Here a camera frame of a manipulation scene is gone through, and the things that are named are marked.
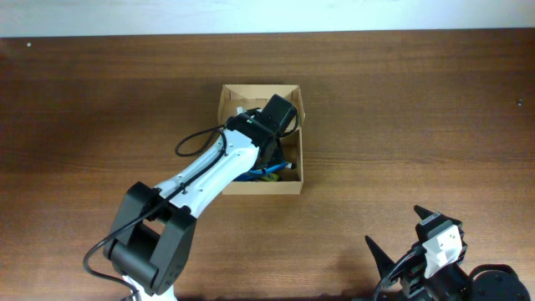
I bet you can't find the brown cardboard box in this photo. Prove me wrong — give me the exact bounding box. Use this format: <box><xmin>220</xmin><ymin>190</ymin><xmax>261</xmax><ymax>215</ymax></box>
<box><xmin>217</xmin><ymin>84</ymin><xmax>306</xmax><ymax>195</ymax></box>

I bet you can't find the yellow highlighter pen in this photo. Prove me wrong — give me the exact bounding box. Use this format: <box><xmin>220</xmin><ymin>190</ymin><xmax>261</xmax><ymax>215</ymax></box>
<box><xmin>260</xmin><ymin>173</ymin><xmax>280</xmax><ymax>182</ymax></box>

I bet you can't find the blue magnetic whiteboard duster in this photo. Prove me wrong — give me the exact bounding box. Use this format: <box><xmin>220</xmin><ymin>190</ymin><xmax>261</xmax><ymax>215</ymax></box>
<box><xmin>234</xmin><ymin>161</ymin><xmax>289</xmax><ymax>181</ymax></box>

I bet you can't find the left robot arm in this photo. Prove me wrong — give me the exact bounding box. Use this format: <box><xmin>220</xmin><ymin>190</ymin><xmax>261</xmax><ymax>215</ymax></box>
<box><xmin>103</xmin><ymin>94</ymin><xmax>299</xmax><ymax>300</ymax></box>

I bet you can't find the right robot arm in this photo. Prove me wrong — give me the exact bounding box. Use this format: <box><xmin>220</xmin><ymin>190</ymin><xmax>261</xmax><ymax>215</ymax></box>
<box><xmin>365</xmin><ymin>205</ymin><xmax>531</xmax><ymax>301</ymax></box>

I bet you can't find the right black cable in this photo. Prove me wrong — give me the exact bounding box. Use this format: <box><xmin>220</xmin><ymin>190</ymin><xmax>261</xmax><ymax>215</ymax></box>
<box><xmin>371</xmin><ymin>248</ymin><xmax>427</xmax><ymax>301</ymax></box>

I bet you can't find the black cable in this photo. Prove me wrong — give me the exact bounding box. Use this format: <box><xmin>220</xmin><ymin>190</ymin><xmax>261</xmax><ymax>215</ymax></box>
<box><xmin>371</xmin><ymin>248</ymin><xmax>427</xmax><ymax>301</ymax></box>
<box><xmin>82</xmin><ymin>107</ymin><xmax>301</xmax><ymax>301</ymax></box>

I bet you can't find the left black cable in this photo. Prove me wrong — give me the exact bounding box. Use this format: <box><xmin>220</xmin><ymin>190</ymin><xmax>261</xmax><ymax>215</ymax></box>
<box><xmin>82</xmin><ymin>107</ymin><xmax>301</xmax><ymax>301</ymax></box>

